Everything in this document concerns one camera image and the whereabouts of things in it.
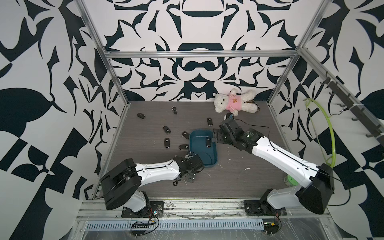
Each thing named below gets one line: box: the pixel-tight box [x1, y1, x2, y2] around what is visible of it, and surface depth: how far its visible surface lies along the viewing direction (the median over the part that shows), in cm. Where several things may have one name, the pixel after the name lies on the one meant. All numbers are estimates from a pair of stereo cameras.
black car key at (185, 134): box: [180, 131, 190, 140], surface depth 102 cm
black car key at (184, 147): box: [179, 144, 190, 151], surface depth 97 cm
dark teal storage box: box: [189, 129, 218, 167], surface depth 98 cm
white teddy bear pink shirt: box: [214, 88, 260, 117], surface depth 113 cm
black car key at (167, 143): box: [164, 138, 170, 149], surface depth 98 cm
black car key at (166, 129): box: [162, 125, 172, 135], surface depth 104 cm
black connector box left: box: [131, 223, 150, 236], surface depth 73 cm
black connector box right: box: [263, 222, 279, 234], surface depth 73 cm
